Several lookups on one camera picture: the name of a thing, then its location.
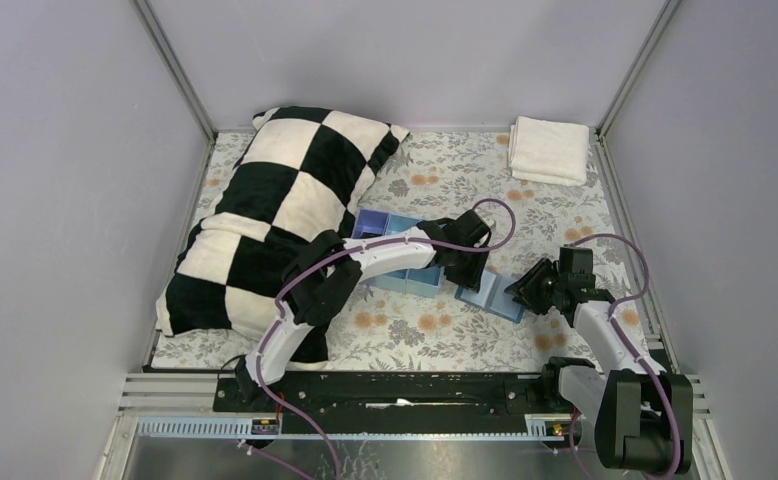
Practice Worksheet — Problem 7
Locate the teal card holder wallet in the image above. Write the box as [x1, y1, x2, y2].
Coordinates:
[455, 269, 525, 324]

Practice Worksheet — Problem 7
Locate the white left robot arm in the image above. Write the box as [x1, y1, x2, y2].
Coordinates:
[235, 210, 498, 402]

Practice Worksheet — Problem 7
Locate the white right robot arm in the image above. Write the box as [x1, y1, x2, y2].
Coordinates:
[505, 247, 694, 475]

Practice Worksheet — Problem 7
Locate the blue three-compartment tray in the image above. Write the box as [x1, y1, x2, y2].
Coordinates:
[352, 207, 443, 298]

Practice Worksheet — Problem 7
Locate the floral patterned table cloth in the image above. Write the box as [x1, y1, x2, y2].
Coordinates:
[150, 129, 632, 375]

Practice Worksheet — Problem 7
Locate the folded white towel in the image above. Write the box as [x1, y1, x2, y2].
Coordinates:
[508, 116, 591, 187]

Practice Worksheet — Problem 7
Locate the black white checkered pillow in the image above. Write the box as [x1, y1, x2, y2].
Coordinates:
[155, 105, 409, 370]

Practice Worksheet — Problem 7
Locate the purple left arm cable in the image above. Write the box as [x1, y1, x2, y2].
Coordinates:
[253, 197, 517, 480]

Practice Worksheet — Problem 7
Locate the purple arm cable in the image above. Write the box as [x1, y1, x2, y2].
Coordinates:
[564, 233, 685, 480]
[253, 197, 517, 480]

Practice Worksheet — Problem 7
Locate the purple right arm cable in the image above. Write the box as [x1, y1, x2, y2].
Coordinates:
[564, 233, 685, 480]

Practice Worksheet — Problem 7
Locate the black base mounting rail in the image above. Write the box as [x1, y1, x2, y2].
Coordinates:
[213, 356, 591, 437]

